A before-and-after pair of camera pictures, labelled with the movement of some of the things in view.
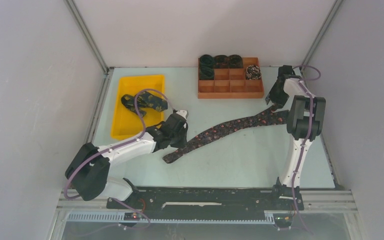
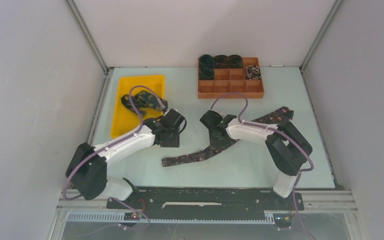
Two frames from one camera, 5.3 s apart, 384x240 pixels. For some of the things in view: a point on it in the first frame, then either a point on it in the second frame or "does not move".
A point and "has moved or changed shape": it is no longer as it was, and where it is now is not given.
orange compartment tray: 231,83 does not move
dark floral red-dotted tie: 272,115 has moved or changed shape
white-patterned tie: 253,72 does not move
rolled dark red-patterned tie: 221,61 does not move
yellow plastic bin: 126,125 does not move
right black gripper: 279,102 to 217,144
